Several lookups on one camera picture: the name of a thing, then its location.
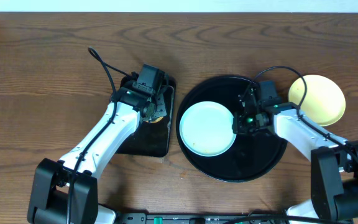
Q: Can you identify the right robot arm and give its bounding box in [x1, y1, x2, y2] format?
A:
[233, 103, 358, 222]

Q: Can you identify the orange green scrub sponge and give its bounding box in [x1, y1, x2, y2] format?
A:
[146, 116, 163, 124]

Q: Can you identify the black round serving tray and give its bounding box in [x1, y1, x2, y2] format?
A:
[176, 75, 287, 182]

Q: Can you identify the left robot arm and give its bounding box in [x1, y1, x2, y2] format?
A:
[27, 87, 175, 223]

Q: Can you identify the light blue plate front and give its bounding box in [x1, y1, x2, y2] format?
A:
[179, 101, 236, 157]

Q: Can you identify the black rectangular water tray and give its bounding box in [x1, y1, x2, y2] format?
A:
[117, 78, 176, 157]

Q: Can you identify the yellow plate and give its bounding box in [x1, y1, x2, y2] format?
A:
[301, 75, 346, 126]

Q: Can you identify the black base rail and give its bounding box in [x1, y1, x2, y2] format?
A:
[113, 213, 353, 224]

